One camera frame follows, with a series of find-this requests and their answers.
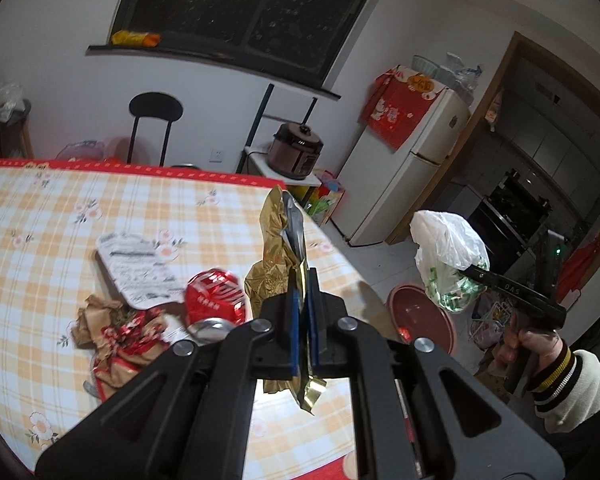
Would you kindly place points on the yellow green packet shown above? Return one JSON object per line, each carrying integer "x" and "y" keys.
{"x": 320, "y": 210}

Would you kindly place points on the white paper label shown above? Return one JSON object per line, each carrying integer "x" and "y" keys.
{"x": 135, "y": 270}

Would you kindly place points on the red printed tablecloth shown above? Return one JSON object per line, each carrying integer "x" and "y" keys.
{"x": 130, "y": 167}

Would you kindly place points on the wooden door frame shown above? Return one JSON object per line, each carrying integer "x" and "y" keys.
{"x": 480, "y": 150}

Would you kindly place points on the black frame white stand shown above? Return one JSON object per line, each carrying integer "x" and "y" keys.
{"x": 260, "y": 160}

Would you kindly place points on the clear plastic bags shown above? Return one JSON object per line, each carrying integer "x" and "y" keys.
{"x": 462, "y": 75}

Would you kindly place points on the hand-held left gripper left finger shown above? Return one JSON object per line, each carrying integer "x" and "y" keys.
{"x": 292, "y": 340}

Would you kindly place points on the red cloth bag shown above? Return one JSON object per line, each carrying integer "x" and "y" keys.
{"x": 585, "y": 265}

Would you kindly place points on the red printed cloth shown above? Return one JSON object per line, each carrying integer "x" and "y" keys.
{"x": 395, "y": 110}

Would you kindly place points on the colourful floor packets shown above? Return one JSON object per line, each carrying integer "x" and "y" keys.
{"x": 490, "y": 320}

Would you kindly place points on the clear plastic container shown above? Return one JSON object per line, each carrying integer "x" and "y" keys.
{"x": 80, "y": 150}

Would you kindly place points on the crushed red can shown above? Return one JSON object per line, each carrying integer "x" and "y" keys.
{"x": 215, "y": 297}

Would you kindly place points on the white fridge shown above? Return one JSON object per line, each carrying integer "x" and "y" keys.
{"x": 405, "y": 185}

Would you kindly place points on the red crumpled wrapper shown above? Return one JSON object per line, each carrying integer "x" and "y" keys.
{"x": 130, "y": 350}

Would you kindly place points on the brown rice cooker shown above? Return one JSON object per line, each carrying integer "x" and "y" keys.
{"x": 295, "y": 152}

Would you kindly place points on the yellow checkered tablecloth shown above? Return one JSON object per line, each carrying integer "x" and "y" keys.
{"x": 55, "y": 260}

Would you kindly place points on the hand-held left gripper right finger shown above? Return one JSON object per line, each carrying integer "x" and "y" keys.
{"x": 316, "y": 345}

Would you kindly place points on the pink brown trash bin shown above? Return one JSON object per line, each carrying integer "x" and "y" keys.
{"x": 420, "y": 315}

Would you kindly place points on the orange snack packet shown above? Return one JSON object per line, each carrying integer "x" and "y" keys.
{"x": 135, "y": 38}

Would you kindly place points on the small hanging packet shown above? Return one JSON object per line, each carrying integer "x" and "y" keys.
{"x": 494, "y": 110}

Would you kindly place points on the dark window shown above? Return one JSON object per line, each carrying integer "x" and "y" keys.
{"x": 250, "y": 10}

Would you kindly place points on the white green plastic bag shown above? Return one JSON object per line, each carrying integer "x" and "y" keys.
{"x": 445, "y": 245}

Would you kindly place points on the black metal chair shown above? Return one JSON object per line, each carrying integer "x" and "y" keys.
{"x": 155, "y": 107}

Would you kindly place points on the colourful shopping bag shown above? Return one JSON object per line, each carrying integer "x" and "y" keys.
{"x": 331, "y": 185}

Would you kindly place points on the person's right hand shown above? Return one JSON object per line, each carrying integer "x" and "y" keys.
{"x": 540, "y": 345}

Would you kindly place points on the round dark side table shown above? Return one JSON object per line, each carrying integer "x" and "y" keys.
{"x": 10, "y": 132}

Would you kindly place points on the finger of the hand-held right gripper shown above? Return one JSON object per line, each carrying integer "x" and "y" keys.
{"x": 480, "y": 274}

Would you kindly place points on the gold foil wrapper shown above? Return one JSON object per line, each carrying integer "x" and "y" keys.
{"x": 275, "y": 240}

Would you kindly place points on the white wall socket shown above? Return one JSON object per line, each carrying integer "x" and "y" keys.
{"x": 216, "y": 155}

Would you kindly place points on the clear plastic tub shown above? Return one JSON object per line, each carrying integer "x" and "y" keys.
{"x": 426, "y": 65}

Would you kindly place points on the brown crumpled paper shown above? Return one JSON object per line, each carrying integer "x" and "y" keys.
{"x": 95, "y": 320}

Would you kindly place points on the crumpled clear bag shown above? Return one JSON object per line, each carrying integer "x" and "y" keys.
{"x": 5, "y": 102}

